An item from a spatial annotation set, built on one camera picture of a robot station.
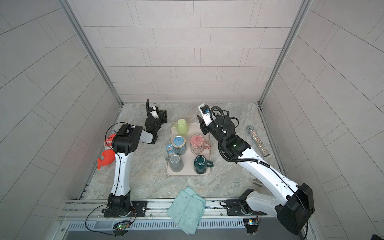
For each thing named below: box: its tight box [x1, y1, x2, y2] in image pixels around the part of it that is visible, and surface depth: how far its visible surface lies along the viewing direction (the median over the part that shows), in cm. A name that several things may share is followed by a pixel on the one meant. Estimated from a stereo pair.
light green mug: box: [172, 118, 189, 135], surface depth 96 cm
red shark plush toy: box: [97, 133, 117, 170], surface depth 86 cm
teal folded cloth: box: [166, 186, 207, 235], surface depth 71 cm
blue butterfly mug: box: [165, 135, 187, 156], surface depth 85 cm
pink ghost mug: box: [190, 134, 211, 155], surface depth 86 cm
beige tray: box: [166, 122, 211, 177], surface depth 85 cm
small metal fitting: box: [253, 178, 263, 187], surface depth 79 cm
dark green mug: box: [194, 155, 214, 175], surface depth 79 cm
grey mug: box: [165, 154, 184, 173], surface depth 80 cm
